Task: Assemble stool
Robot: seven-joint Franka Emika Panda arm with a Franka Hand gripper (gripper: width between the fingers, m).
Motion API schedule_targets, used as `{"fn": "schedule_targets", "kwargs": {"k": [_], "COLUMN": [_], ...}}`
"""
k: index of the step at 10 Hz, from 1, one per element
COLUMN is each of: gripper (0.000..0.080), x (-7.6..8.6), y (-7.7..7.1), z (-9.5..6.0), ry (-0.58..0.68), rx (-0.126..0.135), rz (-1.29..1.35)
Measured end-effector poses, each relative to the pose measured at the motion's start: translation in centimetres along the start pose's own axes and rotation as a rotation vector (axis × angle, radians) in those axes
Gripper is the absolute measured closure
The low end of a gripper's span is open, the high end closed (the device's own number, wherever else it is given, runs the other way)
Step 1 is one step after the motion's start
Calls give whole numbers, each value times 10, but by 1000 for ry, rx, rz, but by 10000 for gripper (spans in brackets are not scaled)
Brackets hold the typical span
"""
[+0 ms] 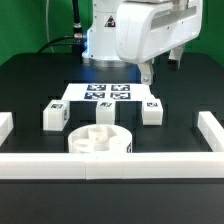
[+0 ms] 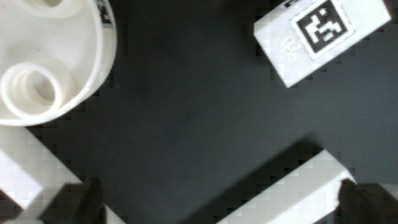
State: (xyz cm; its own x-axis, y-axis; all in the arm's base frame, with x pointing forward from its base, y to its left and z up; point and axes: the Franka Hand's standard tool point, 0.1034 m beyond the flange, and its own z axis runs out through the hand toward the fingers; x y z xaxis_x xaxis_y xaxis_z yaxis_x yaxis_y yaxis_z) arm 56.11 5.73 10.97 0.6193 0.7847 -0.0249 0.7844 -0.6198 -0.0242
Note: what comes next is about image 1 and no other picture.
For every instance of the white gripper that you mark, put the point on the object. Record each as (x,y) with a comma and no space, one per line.
(146,30)

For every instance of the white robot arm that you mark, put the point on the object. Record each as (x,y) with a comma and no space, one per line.
(101,36)

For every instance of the white marker sheet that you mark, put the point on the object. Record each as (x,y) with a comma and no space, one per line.
(118,92)

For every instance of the white right fence wall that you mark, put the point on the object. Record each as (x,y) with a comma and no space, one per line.
(211,130)

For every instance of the white fence wall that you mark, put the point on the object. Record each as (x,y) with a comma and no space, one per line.
(109,166)
(211,130)
(6,125)

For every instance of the black cable vertical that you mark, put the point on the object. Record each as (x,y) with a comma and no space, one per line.
(76,16)

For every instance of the black cable horizontal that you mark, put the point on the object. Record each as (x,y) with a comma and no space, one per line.
(76,42)

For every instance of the white front fence wall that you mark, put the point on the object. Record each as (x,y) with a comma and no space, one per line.
(109,166)

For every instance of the white left fence wall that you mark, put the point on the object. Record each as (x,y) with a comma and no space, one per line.
(6,125)

